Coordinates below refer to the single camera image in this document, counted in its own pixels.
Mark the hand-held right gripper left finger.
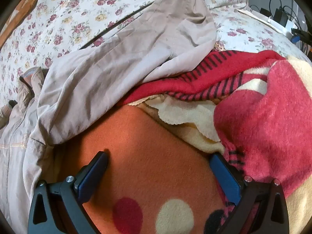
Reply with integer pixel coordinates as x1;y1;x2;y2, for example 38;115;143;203
27;151;109;234

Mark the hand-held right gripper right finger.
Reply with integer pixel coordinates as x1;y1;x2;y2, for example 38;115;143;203
209;152;290;234

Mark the beige jacket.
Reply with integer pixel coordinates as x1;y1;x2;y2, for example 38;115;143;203
0;0;218;227

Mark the red orange printed blanket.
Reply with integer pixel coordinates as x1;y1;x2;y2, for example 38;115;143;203
52;50;312;234

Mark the blue plug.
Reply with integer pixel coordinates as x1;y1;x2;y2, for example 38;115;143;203
291;28;312;44

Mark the floral bed sheet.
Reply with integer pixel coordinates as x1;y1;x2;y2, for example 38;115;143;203
0;0;310;108

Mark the white power strip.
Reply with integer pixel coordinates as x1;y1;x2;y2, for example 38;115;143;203
267;17;299;31

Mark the black charger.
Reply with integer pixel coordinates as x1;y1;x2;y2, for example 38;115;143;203
273;8;290;23

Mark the orange cushion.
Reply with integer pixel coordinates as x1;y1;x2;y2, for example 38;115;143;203
0;0;41;49

